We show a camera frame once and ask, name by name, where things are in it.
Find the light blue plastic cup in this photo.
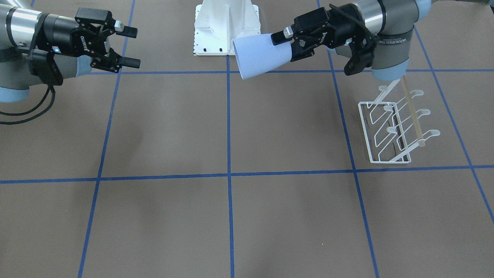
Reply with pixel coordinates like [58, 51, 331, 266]
[233, 34, 292, 80]

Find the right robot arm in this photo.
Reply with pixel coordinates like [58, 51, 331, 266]
[0, 0, 141, 125]

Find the white wire cup holder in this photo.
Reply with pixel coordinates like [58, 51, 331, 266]
[358, 76, 441, 165]

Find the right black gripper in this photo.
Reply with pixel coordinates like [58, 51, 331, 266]
[37, 7, 141, 73]

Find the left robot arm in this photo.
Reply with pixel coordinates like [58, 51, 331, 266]
[268, 0, 434, 81]

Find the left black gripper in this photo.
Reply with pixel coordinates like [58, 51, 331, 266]
[271, 5, 377, 62]

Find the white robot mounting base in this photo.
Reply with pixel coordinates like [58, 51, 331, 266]
[193, 0, 261, 56]

